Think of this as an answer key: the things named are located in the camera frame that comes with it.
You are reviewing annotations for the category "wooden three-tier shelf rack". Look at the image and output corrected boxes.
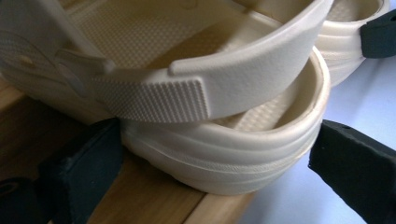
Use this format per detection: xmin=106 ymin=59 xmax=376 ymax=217
xmin=0 ymin=76 xmax=255 ymax=224

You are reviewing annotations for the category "cream foam clog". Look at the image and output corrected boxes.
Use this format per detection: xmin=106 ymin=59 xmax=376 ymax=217
xmin=0 ymin=0 xmax=335 ymax=196
xmin=314 ymin=0 xmax=391 ymax=88

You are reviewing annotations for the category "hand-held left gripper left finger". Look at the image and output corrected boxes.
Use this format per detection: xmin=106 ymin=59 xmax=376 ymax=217
xmin=36 ymin=118 xmax=124 ymax=224

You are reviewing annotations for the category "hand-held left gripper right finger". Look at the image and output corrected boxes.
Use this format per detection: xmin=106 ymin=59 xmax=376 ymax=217
xmin=307 ymin=119 xmax=396 ymax=224

